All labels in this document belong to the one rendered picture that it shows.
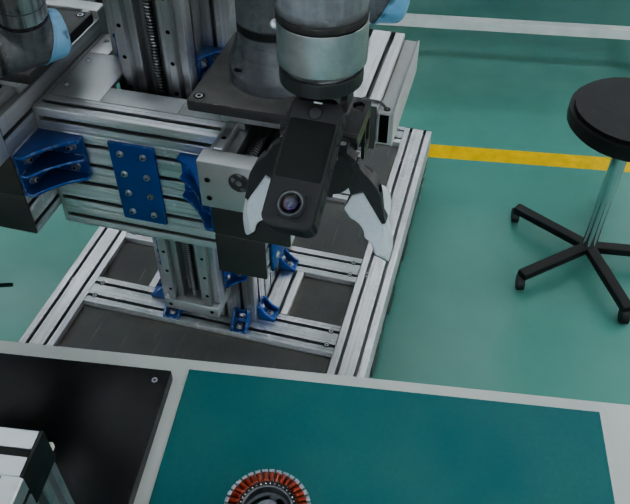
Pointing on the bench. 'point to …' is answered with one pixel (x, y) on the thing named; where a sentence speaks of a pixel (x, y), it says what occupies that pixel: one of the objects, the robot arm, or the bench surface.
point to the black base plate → (79, 417)
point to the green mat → (378, 445)
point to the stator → (249, 490)
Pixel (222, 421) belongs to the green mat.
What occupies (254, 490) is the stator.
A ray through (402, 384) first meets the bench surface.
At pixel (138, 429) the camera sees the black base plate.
